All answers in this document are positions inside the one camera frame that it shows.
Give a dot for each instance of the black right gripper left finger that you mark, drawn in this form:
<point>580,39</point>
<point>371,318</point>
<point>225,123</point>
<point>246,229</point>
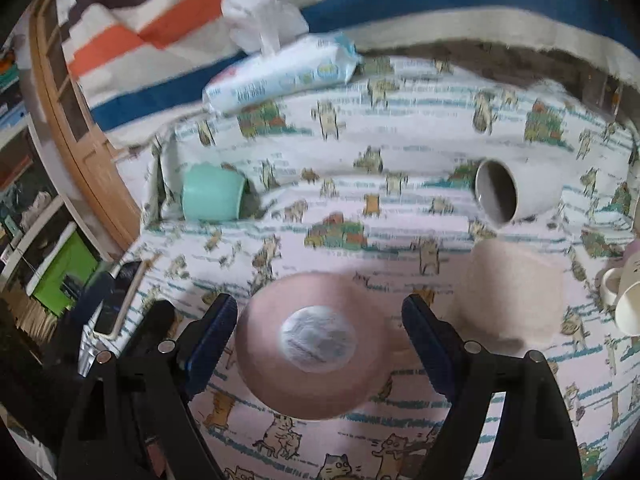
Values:
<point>127,401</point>

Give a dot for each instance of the pink and white cup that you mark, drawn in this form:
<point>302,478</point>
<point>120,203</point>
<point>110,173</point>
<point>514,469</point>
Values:
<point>315,345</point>

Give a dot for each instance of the beige cup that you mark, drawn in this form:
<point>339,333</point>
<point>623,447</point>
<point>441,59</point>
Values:
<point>508,298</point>

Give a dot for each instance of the mint green cup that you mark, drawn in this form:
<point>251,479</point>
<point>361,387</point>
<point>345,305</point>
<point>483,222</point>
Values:
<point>212,194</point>

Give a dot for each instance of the white cylindrical cup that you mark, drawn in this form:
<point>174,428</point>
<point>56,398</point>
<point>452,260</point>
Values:
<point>516,189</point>

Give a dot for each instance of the white mug with pink lid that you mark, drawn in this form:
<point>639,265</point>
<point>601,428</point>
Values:
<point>619,290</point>

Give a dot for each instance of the striped Paris blanket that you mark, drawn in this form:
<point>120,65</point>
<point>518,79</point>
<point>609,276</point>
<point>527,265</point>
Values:
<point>141,63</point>

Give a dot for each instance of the wet wipes pack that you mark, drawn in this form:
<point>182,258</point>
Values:
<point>283,56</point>

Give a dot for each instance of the wooden bed frame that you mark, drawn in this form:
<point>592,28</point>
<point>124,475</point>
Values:
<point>85,151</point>

